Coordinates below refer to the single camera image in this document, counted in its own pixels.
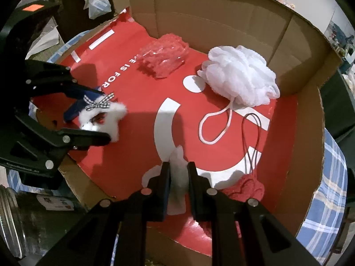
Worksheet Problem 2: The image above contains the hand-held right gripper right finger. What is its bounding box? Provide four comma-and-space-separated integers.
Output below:
187, 161, 319, 266

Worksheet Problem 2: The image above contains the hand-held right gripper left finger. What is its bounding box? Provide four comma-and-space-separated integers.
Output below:
36, 161, 171, 266

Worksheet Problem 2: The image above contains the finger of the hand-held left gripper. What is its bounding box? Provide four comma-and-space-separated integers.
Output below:
25, 59, 104, 123
0, 111, 111, 178

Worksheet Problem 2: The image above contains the white plush piece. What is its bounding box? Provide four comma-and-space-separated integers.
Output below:
166, 145, 189, 216

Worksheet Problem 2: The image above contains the white bunny plush keychain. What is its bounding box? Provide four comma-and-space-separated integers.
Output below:
78, 93, 128, 142

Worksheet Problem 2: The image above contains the red knitted pouch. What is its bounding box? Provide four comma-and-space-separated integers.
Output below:
220, 113, 265, 204

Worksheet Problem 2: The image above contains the red mesh bath loofah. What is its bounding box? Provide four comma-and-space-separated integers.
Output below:
139, 33, 189, 79

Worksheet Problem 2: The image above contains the white mesh bath loofah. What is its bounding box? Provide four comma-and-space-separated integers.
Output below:
197, 45, 280, 145

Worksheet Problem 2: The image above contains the cardboard box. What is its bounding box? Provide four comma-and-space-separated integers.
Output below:
47, 0, 344, 266

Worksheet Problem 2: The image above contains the white paper sheet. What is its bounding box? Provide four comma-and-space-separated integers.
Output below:
28, 25, 60, 59

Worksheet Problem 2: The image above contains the clear plastic bag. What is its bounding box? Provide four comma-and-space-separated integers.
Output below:
88, 0, 112, 20

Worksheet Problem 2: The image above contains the large glass jar of herbs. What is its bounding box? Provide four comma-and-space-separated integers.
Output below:
0, 184, 92, 258

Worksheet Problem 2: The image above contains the blue plaid blanket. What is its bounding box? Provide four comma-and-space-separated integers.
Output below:
6, 30, 348, 266

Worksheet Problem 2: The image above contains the desk with dark cloth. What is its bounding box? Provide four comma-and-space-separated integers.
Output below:
319, 61, 355, 145

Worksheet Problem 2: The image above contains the row of small desk items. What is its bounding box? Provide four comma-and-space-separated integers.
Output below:
327, 19, 355, 89

